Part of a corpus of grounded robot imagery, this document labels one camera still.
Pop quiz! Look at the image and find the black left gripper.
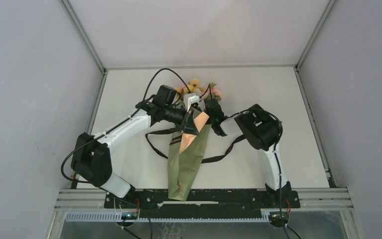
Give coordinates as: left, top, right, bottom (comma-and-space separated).
164, 105, 199, 136

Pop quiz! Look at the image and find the peach white fake flower bunch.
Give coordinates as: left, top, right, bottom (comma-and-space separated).
200, 82, 223, 101

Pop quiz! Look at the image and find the black strap lanyard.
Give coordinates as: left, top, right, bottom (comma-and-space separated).
145, 127, 248, 164

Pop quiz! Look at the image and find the orange wrapping paper sheet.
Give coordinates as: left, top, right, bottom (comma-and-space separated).
167, 109, 210, 201

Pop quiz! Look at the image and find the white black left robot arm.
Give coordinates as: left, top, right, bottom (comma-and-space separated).
68, 85, 200, 208

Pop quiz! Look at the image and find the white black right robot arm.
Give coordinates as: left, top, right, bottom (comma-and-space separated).
205, 100, 291, 207

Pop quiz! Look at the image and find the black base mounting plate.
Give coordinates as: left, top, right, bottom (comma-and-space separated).
103, 189, 300, 219

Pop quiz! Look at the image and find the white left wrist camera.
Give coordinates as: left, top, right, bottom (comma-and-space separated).
183, 93, 200, 112

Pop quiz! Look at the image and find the white cable duct strip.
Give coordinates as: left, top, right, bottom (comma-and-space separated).
65, 211, 272, 223

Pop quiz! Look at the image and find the aluminium front frame rail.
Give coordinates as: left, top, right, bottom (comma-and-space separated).
55, 188, 354, 211

